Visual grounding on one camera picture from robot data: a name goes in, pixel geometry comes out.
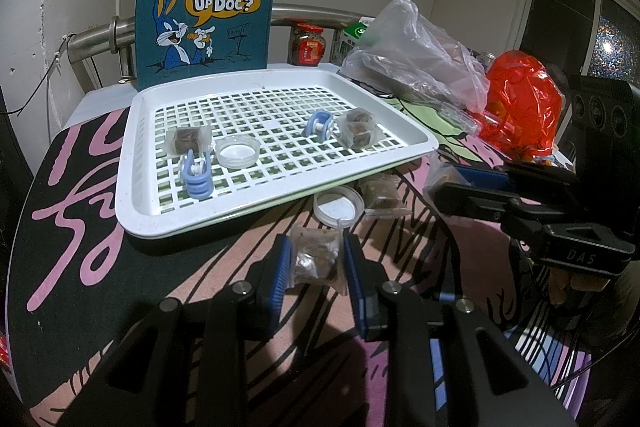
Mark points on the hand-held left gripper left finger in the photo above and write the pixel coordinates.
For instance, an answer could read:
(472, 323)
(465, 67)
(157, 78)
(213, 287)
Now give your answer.
(280, 277)

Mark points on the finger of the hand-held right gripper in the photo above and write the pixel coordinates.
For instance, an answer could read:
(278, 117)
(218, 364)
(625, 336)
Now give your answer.
(470, 202)
(480, 179)

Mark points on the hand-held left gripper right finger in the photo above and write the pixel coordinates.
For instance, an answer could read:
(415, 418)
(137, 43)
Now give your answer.
(356, 287)

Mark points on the clear round lid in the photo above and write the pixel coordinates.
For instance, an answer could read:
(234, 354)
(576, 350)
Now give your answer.
(337, 205)
(237, 152)

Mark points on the blue flower clip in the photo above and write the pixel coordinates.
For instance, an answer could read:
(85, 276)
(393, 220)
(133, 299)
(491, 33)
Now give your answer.
(196, 172)
(319, 127)

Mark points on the white slotted tray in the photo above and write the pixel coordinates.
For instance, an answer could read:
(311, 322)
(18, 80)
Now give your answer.
(150, 217)

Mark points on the person's right hand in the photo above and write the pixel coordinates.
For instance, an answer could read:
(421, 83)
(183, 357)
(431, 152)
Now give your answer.
(565, 287)

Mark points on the small clear plastic box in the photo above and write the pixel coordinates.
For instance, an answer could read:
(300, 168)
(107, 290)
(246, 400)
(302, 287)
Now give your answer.
(462, 116)

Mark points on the red plastic bag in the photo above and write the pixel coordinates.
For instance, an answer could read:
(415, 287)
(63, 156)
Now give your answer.
(520, 107)

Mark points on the clear plastic bag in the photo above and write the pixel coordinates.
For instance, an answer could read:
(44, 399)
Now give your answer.
(415, 52)

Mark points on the green and white box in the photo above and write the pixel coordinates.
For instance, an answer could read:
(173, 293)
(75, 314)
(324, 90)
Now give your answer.
(350, 39)

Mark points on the dark window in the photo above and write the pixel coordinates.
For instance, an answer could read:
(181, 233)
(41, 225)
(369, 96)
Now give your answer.
(565, 7)

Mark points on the red label glass jar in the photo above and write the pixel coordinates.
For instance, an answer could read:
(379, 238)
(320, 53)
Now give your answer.
(309, 49)

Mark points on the metal rail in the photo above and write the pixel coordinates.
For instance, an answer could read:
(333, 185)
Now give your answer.
(95, 39)

